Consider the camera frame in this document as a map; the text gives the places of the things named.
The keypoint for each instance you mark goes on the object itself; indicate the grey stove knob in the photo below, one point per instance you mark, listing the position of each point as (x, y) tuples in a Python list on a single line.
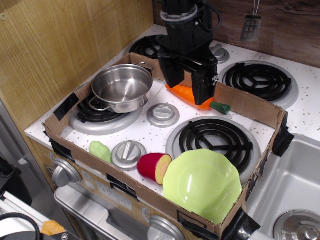
[(126, 154), (220, 53), (163, 115)]

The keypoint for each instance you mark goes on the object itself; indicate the right grey oven knob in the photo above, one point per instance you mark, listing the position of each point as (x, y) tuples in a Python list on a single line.
[(162, 229)]

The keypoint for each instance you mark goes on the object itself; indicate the orange cloth piece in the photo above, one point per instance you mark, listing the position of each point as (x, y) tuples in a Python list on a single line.
[(51, 227)]

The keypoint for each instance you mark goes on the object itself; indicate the grey oven knob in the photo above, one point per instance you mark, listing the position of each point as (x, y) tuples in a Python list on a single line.
[(162, 229), (64, 173)]

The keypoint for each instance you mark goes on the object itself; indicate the red toy fruit half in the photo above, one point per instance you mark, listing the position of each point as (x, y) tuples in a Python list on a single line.
[(153, 166)]

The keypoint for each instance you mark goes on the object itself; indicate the metal sink drain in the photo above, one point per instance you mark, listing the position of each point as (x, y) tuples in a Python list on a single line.
[(297, 225)]

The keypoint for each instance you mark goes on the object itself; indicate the black burner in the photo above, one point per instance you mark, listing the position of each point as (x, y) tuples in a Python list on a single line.
[(265, 80), (220, 135), (146, 46), (87, 120)]

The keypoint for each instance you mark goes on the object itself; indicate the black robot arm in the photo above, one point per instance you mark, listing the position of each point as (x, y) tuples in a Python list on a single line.
[(177, 6)]

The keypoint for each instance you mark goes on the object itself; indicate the grey sink basin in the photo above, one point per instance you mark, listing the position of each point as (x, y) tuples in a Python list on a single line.
[(290, 182)]

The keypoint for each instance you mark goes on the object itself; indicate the hanging metal spatula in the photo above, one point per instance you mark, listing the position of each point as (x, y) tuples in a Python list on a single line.
[(252, 25)]

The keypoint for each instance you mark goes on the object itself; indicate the stainless steel pot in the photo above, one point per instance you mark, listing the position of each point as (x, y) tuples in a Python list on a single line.
[(123, 88)]

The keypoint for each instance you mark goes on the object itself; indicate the front right black burner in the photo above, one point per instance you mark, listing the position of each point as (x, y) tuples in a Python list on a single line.
[(220, 135)]

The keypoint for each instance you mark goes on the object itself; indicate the left grey oven knob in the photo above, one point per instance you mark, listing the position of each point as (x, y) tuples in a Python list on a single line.
[(64, 173)]

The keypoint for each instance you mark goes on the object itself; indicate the back left black burner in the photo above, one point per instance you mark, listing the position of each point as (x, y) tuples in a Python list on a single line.
[(146, 46)]

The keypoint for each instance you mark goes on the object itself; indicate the light green toy vegetable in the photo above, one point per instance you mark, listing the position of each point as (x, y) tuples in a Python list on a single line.
[(101, 151)]

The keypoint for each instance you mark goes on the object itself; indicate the grey front stove knob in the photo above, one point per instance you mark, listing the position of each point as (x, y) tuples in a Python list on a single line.
[(126, 154)]

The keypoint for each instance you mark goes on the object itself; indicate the grey centre stove knob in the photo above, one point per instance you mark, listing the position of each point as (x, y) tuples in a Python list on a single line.
[(163, 115)]

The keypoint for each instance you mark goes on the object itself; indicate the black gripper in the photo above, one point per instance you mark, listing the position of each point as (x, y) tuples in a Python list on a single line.
[(186, 48)]

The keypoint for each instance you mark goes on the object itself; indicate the back right black burner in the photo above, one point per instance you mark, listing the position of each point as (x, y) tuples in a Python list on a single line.
[(265, 80)]

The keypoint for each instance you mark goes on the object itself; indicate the grey back stove knob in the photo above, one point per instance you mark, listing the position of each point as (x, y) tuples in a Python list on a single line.
[(220, 53)]

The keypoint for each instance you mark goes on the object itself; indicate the front left black burner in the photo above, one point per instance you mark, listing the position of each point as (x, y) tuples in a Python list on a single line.
[(87, 120)]

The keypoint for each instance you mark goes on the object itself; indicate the light green plastic plate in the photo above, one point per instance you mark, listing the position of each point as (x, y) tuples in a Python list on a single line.
[(203, 182)]

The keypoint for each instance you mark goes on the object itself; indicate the silver oven door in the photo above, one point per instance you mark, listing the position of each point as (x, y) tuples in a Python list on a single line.
[(100, 221)]

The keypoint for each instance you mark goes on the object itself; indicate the orange toy carrot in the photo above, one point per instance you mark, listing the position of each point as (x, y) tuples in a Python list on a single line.
[(186, 94)]

